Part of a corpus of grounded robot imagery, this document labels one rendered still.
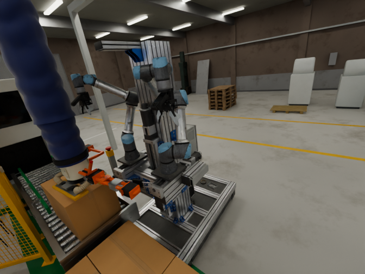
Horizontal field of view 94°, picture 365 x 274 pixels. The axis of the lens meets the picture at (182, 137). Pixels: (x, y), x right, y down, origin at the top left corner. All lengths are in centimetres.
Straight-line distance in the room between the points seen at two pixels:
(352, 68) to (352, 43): 350
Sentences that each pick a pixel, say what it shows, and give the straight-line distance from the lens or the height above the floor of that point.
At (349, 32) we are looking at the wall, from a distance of 1070.
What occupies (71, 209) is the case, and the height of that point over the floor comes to 91.
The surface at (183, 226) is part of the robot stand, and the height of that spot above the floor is 22.
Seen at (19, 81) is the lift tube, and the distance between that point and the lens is 135.
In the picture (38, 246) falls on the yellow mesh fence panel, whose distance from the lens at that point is 260.
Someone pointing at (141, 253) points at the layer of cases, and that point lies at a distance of 160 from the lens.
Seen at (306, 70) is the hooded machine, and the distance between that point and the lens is 746.
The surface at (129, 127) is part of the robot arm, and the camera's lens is 180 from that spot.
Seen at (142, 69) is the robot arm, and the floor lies 183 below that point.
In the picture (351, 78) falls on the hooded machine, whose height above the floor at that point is 93.
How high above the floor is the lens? 181
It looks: 22 degrees down
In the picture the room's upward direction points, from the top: 8 degrees counter-clockwise
